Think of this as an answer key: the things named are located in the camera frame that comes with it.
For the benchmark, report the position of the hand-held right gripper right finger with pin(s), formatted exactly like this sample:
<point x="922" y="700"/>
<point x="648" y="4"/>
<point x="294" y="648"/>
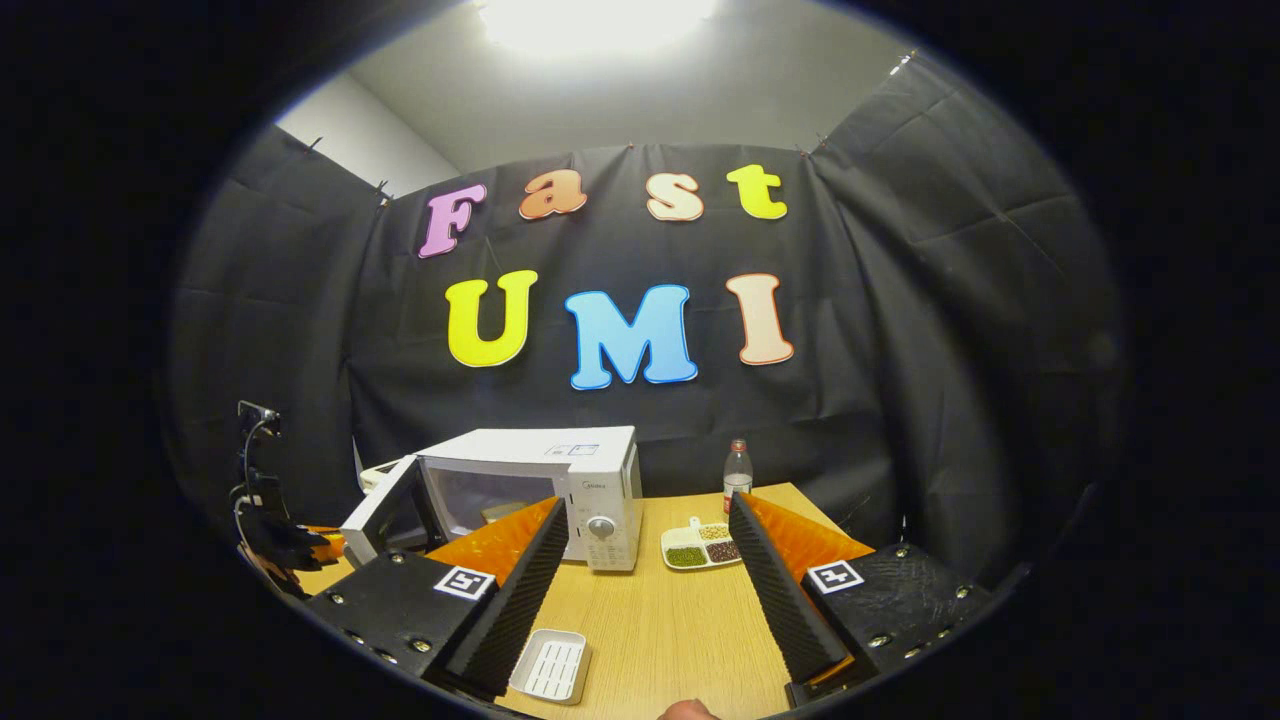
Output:
<point x="775" y="600"/>

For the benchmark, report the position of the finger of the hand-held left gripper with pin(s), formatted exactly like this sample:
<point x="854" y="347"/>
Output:
<point x="300" y="548"/>

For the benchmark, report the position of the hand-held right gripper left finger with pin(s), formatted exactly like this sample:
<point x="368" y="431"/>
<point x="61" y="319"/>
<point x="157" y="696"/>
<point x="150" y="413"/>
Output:
<point x="520" y="600"/>

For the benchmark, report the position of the white microwave oven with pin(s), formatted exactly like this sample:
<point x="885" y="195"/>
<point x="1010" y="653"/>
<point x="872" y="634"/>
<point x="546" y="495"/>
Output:
<point x="520" y="445"/>

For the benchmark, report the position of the white ribbed tray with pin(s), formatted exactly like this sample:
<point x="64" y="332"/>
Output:
<point x="550" y="668"/>

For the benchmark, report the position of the white divided dish of beans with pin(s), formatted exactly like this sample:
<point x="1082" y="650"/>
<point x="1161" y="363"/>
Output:
<point x="685" y="556"/>

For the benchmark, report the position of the white toaster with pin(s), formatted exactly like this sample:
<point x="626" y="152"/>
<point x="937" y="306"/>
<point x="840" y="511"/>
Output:
<point x="378" y="475"/>

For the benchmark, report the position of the clear red label water bottle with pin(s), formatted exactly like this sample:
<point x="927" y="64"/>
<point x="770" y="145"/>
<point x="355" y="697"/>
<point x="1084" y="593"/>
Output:
<point x="738" y="480"/>

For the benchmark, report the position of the black backdrop cloth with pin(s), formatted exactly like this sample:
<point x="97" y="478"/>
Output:
<point x="950" y="350"/>

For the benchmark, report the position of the large ceiling light panel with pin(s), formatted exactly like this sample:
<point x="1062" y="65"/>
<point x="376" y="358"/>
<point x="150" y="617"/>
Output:
<point x="600" y="20"/>

